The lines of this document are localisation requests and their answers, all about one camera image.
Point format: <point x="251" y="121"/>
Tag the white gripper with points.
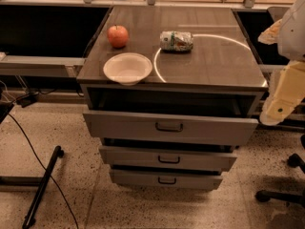
<point x="293" y="35"/>

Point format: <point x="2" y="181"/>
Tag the grey drawer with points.
<point x="159" y="179"/>
<point x="170" y="127"/>
<point x="168" y="159"/>

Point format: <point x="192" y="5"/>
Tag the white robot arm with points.
<point x="291" y="38"/>

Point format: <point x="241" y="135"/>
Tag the grey drawer cabinet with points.
<point x="220" y="61"/>

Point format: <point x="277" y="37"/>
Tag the grey top drawer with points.
<point x="170" y="127"/>

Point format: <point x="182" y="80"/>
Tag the grey bottom drawer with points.
<point x="159" y="179"/>

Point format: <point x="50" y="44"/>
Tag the crumpled chip bag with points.
<point x="176" y="41"/>

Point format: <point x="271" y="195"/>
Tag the white bowl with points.
<point x="127" y="68"/>

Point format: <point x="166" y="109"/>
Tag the red apple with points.
<point x="118" y="36"/>

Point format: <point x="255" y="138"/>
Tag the black stand leg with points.
<point x="30" y="220"/>

